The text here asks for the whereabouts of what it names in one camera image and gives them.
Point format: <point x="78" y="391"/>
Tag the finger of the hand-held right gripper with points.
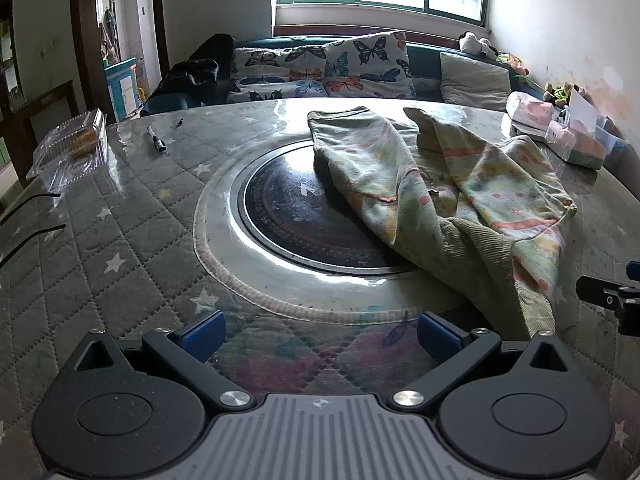
<point x="607" y="296"/>
<point x="634" y="268"/>

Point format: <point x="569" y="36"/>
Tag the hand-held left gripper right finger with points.
<point x="440" y="337"/>

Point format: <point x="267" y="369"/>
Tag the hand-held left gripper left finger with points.
<point x="202" y="336"/>

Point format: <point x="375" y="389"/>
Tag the pastel patterned garment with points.
<point x="450" y="185"/>

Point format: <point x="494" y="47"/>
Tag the blue plastic box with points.
<point x="614" y="137"/>

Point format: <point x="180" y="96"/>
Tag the pink and green tissue pack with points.
<point x="575" y="145"/>

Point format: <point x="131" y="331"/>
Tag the round black glass hotplate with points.
<point x="290" y="220"/>

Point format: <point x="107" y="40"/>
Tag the white paper card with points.
<point x="582" y="110"/>

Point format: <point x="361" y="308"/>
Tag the green plush toys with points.
<point x="559" y="92"/>

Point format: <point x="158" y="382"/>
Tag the black marker pen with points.
<point x="156" y="140"/>

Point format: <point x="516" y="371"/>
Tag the clear plastic food container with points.
<point x="70" y="145"/>

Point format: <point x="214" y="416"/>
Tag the grey pillow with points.
<point x="475" y="82"/>

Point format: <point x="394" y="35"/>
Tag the blue cabinet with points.
<point x="121" y="87"/>

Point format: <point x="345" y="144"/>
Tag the black clothing pile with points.
<point x="195" y="72"/>

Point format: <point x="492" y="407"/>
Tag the teal sofa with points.
<point x="425" y="65"/>

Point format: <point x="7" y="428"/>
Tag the panda plush toy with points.
<point x="475" y="44"/>

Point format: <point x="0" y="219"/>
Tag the butterfly print cushion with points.
<point x="280" y="67"/>
<point x="370" y="65"/>

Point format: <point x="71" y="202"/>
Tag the brown wooden door frame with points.
<point x="82" y="35"/>

